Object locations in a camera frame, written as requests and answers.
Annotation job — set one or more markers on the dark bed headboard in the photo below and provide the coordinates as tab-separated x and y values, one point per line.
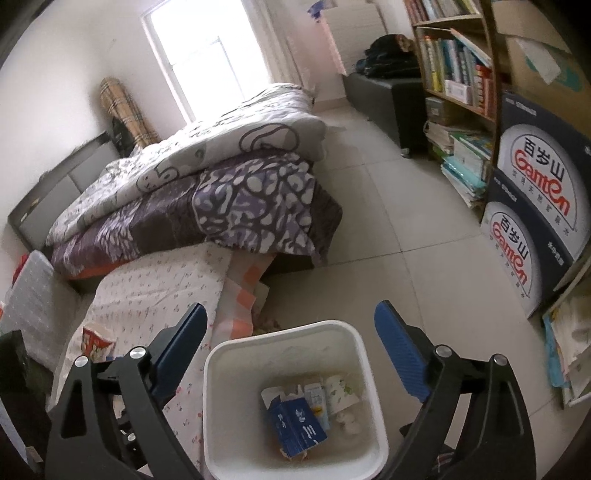
55	189

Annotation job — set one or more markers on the orange checked cloth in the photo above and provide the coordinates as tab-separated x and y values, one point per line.
244	295

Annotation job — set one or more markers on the dark wastebasket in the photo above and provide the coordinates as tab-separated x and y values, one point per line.
18	369

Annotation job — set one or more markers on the window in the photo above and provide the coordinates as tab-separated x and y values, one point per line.
207	55

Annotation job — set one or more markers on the red cloth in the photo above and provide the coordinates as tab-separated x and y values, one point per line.
21	270

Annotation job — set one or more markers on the wooden bookshelf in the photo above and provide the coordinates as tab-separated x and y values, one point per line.
461	104

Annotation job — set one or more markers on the bed with purple patterned sheet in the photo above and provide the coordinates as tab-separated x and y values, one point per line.
231	212

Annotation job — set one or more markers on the white printed quilt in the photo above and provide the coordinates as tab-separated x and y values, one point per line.
207	147

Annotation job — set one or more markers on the white tissue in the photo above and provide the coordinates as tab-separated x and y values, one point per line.
348	423

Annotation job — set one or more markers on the white trash bin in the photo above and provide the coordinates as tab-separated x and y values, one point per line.
221	369

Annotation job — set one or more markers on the pile of papers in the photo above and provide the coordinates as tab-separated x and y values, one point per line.
570	341

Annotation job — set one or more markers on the white fabric cabinet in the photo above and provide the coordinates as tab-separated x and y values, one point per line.
355	37

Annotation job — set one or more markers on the black bag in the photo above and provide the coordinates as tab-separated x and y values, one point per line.
122	136

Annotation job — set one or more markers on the row of shelved books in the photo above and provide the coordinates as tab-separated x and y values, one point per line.
457	69

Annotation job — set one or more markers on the light blue carton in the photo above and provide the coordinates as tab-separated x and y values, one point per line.
316	401

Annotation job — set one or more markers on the stack of pale books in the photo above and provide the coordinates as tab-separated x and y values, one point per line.
466	170

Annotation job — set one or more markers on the plain brown cardboard box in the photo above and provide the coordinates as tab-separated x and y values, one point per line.
540	55

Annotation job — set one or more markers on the blue box with white print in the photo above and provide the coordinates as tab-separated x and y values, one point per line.
295	424

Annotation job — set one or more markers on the white printed paper cup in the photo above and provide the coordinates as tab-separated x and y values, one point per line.
341	392

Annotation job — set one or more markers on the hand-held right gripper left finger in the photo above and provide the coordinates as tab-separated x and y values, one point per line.
184	350

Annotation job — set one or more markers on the grey checked cloth covered cabinet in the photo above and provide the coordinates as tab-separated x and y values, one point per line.
32	300

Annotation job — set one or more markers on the dark blue box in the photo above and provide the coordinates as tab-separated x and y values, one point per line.
274	397

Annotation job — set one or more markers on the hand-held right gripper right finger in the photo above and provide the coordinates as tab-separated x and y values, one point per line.
401	355

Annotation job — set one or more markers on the dark storage bench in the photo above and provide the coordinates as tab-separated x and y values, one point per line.
388	106

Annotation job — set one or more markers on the printed cardboard box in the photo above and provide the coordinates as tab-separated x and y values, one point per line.
512	258
545	161

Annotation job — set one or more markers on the red snack packet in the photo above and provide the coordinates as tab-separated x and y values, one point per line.
98	342

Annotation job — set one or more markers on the dark clothing pile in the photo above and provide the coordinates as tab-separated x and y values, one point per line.
388	55

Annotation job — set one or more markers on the pale curtain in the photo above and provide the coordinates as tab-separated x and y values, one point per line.
295	50

